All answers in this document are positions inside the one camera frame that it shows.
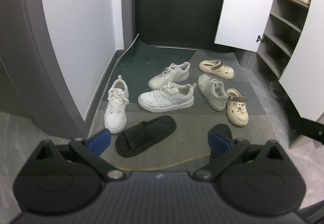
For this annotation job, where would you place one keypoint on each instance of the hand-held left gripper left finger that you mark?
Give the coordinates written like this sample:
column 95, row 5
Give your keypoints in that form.
column 100, row 139

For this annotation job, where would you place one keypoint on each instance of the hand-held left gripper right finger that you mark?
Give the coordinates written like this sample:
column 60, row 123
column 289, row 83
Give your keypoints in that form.
column 219, row 141

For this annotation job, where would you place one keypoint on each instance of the black slipper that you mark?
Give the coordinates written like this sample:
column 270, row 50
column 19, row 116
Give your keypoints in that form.
column 141, row 138
column 224, row 130

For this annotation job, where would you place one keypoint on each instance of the white chunky sneaker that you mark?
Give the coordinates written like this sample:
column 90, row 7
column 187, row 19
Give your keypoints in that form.
column 115, row 112
column 162, row 101

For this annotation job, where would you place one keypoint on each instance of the off-white low sneaker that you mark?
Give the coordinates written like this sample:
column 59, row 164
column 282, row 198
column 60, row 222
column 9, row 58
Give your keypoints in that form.
column 211, row 92
column 174, row 73

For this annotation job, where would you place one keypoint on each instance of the grey shoe cabinet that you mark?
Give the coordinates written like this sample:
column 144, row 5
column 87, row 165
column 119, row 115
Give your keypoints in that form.
column 281, row 24

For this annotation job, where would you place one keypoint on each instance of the grey green floor mat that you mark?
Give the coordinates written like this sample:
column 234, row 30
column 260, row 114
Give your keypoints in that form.
column 192, row 119

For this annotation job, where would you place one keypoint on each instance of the grey baseboard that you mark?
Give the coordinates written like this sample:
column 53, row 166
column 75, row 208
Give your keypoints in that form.
column 106, row 79

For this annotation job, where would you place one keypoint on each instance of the white cabinet door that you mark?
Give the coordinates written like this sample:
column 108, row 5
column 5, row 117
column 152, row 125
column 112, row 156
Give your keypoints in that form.
column 306, row 62
column 243, row 3

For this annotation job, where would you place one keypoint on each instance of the metal door hinge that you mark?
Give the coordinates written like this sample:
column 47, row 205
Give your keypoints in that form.
column 259, row 38

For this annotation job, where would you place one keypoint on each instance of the grey door frame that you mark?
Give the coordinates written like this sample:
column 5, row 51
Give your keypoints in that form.
column 38, row 36

